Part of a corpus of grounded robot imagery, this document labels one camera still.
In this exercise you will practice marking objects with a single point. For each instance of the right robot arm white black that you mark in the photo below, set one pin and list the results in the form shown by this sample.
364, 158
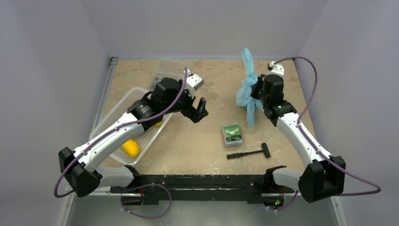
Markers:
321, 178

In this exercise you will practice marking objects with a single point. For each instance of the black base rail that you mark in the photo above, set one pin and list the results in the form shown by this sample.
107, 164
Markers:
151, 189

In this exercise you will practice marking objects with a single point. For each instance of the black T-handle tool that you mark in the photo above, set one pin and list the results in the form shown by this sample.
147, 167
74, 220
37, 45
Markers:
264, 150

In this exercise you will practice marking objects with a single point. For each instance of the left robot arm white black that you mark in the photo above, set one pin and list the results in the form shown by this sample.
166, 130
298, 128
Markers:
81, 166

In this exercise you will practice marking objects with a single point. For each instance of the aluminium frame rail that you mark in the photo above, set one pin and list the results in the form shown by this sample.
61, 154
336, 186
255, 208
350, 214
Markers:
105, 92

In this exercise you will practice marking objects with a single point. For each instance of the blue plastic bag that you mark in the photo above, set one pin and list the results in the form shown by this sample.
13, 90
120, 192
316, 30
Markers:
243, 98

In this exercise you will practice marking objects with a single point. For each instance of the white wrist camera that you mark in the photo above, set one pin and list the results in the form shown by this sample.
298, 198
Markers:
193, 82
275, 69

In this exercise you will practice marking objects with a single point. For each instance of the green circuit board box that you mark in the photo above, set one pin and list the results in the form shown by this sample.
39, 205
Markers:
232, 135

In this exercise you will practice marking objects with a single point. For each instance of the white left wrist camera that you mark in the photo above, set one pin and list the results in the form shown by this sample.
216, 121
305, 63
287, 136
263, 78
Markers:
193, 82

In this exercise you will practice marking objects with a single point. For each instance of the yellow fake lemon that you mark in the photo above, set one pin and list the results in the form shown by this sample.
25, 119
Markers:
131, 148

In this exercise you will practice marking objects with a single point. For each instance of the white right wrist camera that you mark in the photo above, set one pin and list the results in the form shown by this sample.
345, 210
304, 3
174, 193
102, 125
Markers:
275, 69

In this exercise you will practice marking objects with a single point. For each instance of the white plastic basket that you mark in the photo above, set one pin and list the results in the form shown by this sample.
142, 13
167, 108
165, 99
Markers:
144, 140

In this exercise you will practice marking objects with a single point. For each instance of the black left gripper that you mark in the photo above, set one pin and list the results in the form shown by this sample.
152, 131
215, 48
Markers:
194, 114

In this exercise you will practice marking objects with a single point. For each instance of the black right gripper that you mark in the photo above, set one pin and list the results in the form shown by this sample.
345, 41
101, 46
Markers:
258, 91

